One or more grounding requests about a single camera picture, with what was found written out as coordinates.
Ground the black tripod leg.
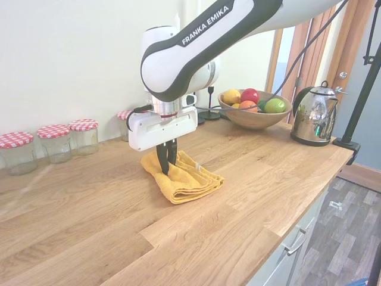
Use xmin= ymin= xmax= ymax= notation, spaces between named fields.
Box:
xmin=367 ymin=245 xmax=381 ymax=286

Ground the yellow lemon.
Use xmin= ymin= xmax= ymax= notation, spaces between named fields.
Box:
xmin=223 ymin=89 xmax=242 ymax=105

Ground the silver cabinet handle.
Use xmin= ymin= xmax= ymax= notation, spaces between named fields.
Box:
xmin=282 ymin=228 xmax=307 ymax=256

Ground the pale grey kitchen cabinet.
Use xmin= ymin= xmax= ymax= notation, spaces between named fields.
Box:
xmin=246 ymin=178 xmax=332 ymax=286

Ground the green apple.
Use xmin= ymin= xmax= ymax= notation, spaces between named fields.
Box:
xmin=264 ymin=98 xmax=287 ymax=114

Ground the yellow terry towel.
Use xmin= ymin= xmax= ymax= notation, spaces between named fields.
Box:
xmin=140 ymin=150 xmax=226 ymax=206

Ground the orange fruit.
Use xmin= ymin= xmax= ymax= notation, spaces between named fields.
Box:
xmin=238 ymin=100 xmax=258 ymax=114

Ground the black camera stand with clamp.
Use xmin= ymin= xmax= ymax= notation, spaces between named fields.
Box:
xmin=332 ymin=0 xmax=381 ymax=166

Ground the red apple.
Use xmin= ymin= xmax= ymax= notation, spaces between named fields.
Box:
xmin=240 ymin=87 xmax=261 ymax=104

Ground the wooden door frame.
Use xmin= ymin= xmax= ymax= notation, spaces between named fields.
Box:
xmin=266 ymin=0 xmax=373 ymax=93

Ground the medium black candle holder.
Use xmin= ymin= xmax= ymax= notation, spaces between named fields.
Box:
xmin=197 ymin=85 xmax=221 ymax=121

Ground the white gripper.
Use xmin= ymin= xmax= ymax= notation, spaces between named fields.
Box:
xmin=127 ymin=106 xmax=199 ymax=175

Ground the wooden fruit bowl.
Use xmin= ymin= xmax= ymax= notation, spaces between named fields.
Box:
xmin=217 ymin=89 xmax=294 ymax=130

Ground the chrome electric kettle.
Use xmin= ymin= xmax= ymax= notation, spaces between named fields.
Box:
xmin=290 ymin=80 xmax=348 ymax=147

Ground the glass jar red checked lid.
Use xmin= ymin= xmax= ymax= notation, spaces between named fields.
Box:
xmin=36 ymin=124 xmax=72 ymax=164
xmin=0 ymin=132 xmax=38 ymax=176
xmin=116 ymin=110 xmax=133 ymax=142
xmin=68 ymin=119 xmax=99 ymax=156

